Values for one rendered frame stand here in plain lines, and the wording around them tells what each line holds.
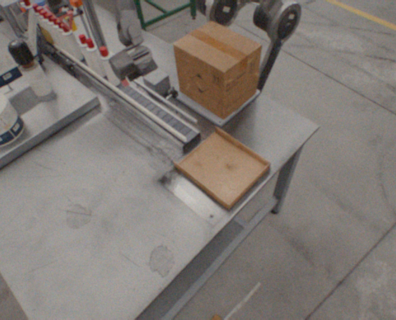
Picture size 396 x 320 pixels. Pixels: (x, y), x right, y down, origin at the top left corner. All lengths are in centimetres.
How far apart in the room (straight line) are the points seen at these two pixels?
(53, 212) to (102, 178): 22
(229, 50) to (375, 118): 179
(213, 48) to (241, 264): 126
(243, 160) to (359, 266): 112
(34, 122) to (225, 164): 91
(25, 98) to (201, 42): 93
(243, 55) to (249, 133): 34
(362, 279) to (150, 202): 137
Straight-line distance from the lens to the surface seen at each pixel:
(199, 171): 126
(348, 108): 288
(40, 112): 166
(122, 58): 99
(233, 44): 138
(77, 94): 167
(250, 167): 127
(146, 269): 112
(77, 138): 152
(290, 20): 201
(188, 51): 136
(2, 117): 152
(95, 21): 186
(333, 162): 245
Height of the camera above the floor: 188
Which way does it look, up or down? 54 degrees down
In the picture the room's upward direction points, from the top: 6 degrees counter-clockwise
